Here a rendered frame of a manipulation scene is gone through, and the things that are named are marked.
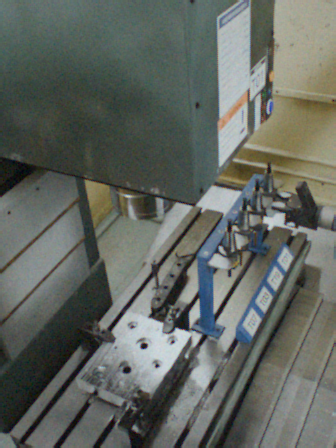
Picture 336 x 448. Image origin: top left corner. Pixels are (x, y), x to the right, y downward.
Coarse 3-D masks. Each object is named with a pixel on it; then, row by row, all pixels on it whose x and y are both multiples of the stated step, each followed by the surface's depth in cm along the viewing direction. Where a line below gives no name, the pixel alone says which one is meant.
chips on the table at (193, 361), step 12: (192, 360) 166; (228, 360) 165; (216, 372) 162; (180, 384) 159; (192, 384) 158; (168, 396) 157; (180, 396) 155; (204, 396) 156; (168, 408) 153; (192, 408) 152; (204, 408) 152; (168, 420) 150; (192, 420) 150
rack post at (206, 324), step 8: (200, 264) 157; (200, 272) 159; (208, 272) 157; (200, 280) 161; (208, 280) 159; (200, 288) 163; (208, 288) 161; (200, 296) 165; (208, 296) 163; (200, 304) 168; (208, 304) 166; (200, 312) 170; (208, 312) 168; (200, 320) 172; (208, 320) 170; (192, 328) 175; (200, 328) 175; (208, 328) 173; (216, 328) 174; (216, 336) 171
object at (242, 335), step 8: (280, 248) 195; (288, 248) 197; (272, 264) 188; (280, 264) 191; (280, 272) 190; (264, 280) 183; (272, 288) 184; (256, 296) 177; (272, 296) 182; (248, 304) 174; (256, 304) 176; (248, 312) 172; (256, 312) 174; (264, 312) 177; (240, 320) 169; (240, 328) 167; (240, 336) 169; (248, 336) 168
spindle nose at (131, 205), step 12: (120, 192) 121; (132, 192) 120; (120, 204) 124; (132, 204) 122; (144, 204) 122; (156, 204) 123; (168, 204) 125; (132, 216) 125; (144, 216) 124; (156, 216) 125
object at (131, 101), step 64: (0, 0) 100; (64, 0) 93; (128, 0) 87; (192, 0) 83; (256, 0) 109; (0, 64) 110; (64, 64) 101; (128, 64) 94; (192, 64) 90; (0, 128) 122; (64, 128) 112; (128, 128) 103; (192, 128) 96; (192, 192) 105
